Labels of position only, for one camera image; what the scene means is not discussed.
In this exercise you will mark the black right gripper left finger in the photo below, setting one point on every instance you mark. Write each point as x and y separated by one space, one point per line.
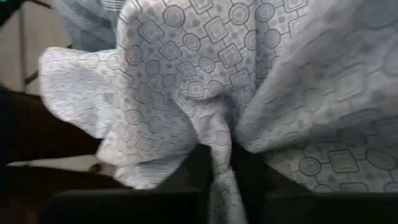
196 177

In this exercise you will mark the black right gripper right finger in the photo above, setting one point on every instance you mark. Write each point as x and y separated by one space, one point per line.
255 183

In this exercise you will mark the light blue geometric print shirt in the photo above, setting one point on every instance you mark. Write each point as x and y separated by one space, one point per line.
217 62

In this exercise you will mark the teal striped shirt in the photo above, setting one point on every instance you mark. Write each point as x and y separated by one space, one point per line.
90 25

